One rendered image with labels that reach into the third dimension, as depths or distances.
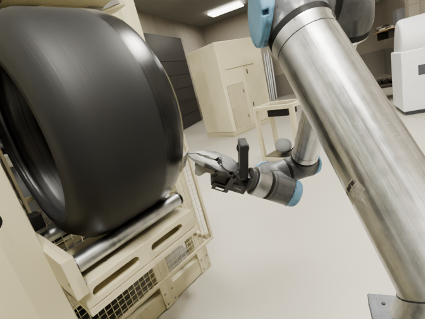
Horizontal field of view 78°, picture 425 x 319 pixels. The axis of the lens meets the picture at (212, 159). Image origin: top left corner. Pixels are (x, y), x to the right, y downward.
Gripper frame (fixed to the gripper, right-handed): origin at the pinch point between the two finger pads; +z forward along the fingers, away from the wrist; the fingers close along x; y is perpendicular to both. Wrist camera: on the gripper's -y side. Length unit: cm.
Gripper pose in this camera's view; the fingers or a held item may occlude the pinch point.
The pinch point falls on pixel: (192, 153)
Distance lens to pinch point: 73.1
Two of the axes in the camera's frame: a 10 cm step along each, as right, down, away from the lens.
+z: -9.1, -3.1, -2.8
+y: -4.1, 7.5, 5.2
